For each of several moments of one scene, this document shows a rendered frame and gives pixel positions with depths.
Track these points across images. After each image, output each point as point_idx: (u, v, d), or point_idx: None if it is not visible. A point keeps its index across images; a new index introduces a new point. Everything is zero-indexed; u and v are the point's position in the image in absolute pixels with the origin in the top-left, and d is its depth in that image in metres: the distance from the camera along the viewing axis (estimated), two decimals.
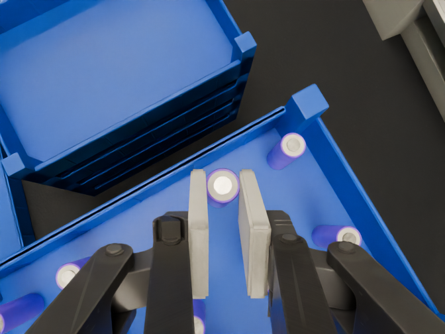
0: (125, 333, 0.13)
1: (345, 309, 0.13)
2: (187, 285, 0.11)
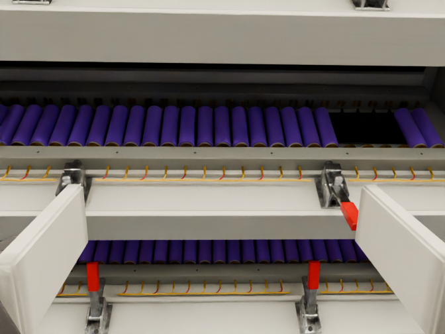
0: None
1: None
2: (7, 321, 0.10)
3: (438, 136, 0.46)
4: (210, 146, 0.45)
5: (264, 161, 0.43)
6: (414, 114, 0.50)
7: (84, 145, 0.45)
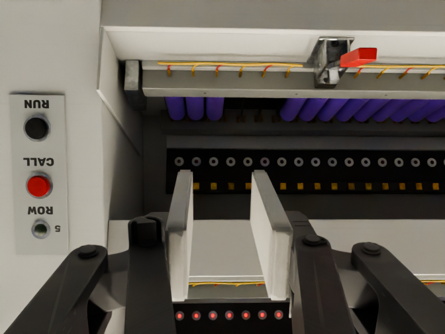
0: None
1: (370, 311, 0.13)
2: (166, 286, 0.11)
3: (170, 102, 0.39)
4: None
5: (398, 87, 0.36)
6: (183, 114, 0.43)
7: None
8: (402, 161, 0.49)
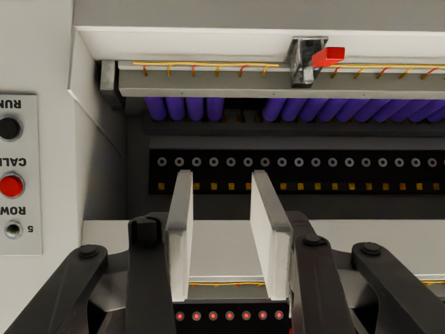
0: None
1: (370, 311, 0.13)
2: (166, 286, 0.11)
3: (149, 102, 0.39)
4: None
5: (376, 87, 0.36)
6: (164, 114, 0.43)
7: None
8: (386, 161, 0.49)
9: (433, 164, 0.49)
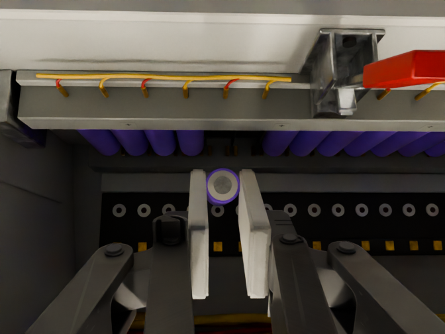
0: (125, 333, 0.13)
1: (345, 309, 0.13)
2: (187, 285, 0.11)
3: (83, 134, 0.25)
4: None
5: None
6: (116, 147, 0.29)
7: None
8: (437, 208, 0.34)
9: None
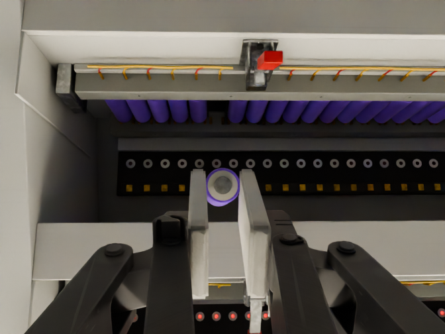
0: (125, 333, 0.13)
1: (345, 309, 0.13)
2: (187, 285, 0.11)
3: (110, 105, 0.39)
4: None
5: (332, 89, 0.36)
6: (130, 116, 0.43)
7: None
8: (354, 162, 0.49)
9: (401, 165, 0.49)
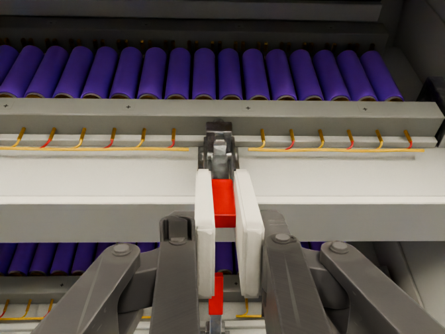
0: (132, 333, 0.13)
1: (338, 309, 0.13)
2: (193, 285, 0.11)
3: (395, 86, 0.31)
4: (41, 98, 0.29)
5: (114, 118, 0.27)
6: (364, 59, 0.34)
7: None
8: None
9: None
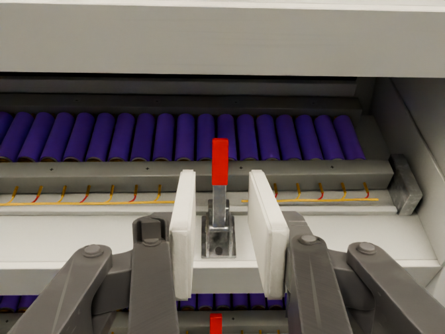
0: (106, 333, 0.13)
1: (365, 310, 0.13)
2: (170, 286, 0.11)
3: (359, 149, 0.38)
4: (77, 161, 0.36)
5: (137, 178, 0.35)
6: (337, 122, 0.42)
7: None
8: None
9: None
